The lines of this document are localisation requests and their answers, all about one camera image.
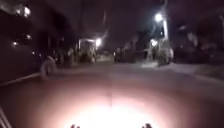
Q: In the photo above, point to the dark car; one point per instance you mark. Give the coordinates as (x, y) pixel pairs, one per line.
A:
(20, 56)

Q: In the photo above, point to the grey asphalt road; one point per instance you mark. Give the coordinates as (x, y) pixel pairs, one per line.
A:
(116, 90)

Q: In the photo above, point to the street lamp pole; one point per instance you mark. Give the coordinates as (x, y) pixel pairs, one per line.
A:
(164, 30)

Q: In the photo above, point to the robot's own part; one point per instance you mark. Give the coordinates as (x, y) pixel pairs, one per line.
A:
(146, 126)
(75, 126)

